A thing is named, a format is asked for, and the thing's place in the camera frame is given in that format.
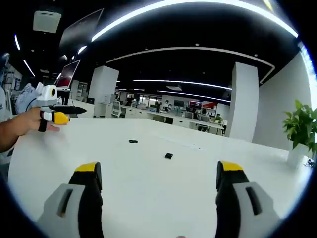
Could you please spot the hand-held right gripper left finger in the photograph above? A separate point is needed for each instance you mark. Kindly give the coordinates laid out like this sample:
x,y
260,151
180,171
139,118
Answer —
x,y
89,210

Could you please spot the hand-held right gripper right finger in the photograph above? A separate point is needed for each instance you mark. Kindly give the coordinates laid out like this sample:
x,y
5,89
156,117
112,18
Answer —
x,y
229,210

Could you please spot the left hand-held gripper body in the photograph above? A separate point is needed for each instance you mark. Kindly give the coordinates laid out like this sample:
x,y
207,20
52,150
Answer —
x,y
45,98

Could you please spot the black buckle prong part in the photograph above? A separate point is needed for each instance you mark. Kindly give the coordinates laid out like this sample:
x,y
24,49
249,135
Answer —
x,y
133,141

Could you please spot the black buckle socket part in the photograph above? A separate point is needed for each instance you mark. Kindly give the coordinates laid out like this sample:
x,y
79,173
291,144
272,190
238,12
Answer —
x,y
169,155

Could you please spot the person's left hand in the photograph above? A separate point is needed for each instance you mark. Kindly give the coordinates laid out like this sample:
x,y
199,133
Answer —
x,y
32,120

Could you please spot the white patterned cloth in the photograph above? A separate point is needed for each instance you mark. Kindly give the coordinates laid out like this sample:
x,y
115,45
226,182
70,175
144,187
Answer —
x,y
24,99

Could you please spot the red display screen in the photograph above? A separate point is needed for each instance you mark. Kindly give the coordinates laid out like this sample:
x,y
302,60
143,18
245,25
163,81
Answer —
x,y
68,74

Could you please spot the ceiling light bar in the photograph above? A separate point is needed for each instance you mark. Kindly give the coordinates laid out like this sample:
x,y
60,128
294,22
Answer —
x,y
183,83
29,68
17,42

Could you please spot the white square pillar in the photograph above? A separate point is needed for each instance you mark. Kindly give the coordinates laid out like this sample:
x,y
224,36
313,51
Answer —
x,y
102,86
244,104

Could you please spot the white office chair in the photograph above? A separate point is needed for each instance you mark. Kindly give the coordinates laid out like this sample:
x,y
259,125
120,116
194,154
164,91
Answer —
x,y
119,109

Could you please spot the dark hanging ceiling panel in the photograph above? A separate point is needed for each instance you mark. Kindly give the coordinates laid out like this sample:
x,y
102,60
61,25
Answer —
x,y
80,31

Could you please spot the white ceiling air conditioner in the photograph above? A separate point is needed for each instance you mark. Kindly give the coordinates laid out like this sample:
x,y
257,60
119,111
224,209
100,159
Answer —
x,y
47,21

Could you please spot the white plant pot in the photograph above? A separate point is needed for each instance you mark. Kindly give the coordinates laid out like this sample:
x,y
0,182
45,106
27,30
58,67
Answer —
x,y
296,157

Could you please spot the small dark object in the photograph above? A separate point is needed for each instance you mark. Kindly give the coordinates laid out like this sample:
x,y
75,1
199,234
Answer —
x,y
309,163

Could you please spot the white office desk row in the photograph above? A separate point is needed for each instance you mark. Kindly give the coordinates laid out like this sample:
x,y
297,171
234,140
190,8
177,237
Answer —
x,y
183,121

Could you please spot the green potted plant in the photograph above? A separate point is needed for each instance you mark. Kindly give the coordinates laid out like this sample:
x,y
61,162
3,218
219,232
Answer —
x,y
301,126

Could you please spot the curved ceiling light strip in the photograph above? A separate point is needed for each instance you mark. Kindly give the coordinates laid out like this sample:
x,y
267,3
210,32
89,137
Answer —
x,y
193,49
173,11

